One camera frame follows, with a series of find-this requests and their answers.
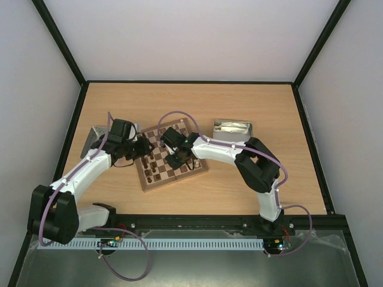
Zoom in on white pieces on board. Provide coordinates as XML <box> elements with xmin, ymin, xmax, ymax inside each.
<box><xmin>181</xmin><ymin>118</ymin><xmax>200</xmax><ymax>171</ymax></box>

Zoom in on purple looped floor cable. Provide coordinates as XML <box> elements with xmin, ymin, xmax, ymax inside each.
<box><xmin>95</xmin><ymin>227</ymin><xmax>150</xmax><ymax>282</ymax></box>

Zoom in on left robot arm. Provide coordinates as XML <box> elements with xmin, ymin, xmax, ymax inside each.
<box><xmin>28</xmin><ymin>119</ymin><xmax>154</xmax><ymax>246</ymax></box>

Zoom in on gold metal tin tray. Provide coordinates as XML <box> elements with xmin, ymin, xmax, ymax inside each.
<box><xmin>213</xmin><ymin>120</ymin><xmax>253</xmax><ymax>142</ymax></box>

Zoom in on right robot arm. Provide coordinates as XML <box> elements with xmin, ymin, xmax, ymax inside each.
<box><xmin>160</xmin><ymin>127</ymin><xmax>284</xmax><ymax>234</ymax></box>

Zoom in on wooden chess board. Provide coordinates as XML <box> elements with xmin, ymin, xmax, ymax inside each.
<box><xmin>135</xmin><ymin>118</ymin><xmax>208</xmax><ymax>192</ymax></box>

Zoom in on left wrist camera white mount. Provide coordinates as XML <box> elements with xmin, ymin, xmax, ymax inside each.
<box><xmin>129</xmin><ymin>123</ymin><xmax>141</xmax><ymax>142</ymax></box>

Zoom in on dark chess pieces group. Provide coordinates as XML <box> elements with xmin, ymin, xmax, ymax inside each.
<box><xmin>140</xmin><ymin>132</ymin><xmax>162</xmax><ymax>184</ymax></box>

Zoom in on light blue slotted cable duct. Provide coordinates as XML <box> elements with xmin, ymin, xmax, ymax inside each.
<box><xmin>46</xmin><ymin>238</ymin><xmax>264</xmax><ymax>251</ymax></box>

